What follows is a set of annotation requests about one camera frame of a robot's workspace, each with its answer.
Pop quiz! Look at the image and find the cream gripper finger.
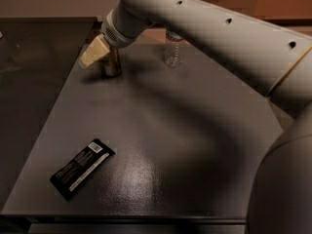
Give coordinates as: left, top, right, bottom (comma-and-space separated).
79, 35, 110, 68

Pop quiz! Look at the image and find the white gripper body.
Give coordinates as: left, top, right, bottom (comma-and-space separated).
101, 3, 150, 49

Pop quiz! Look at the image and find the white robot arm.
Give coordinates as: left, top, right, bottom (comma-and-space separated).
80, 0, 312, 234

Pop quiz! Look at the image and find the clear plastic water bottle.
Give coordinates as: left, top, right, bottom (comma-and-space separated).
164, 29, 184, 68

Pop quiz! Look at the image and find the black snack bar wrapper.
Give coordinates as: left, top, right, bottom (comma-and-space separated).
50, 138, 115, 200

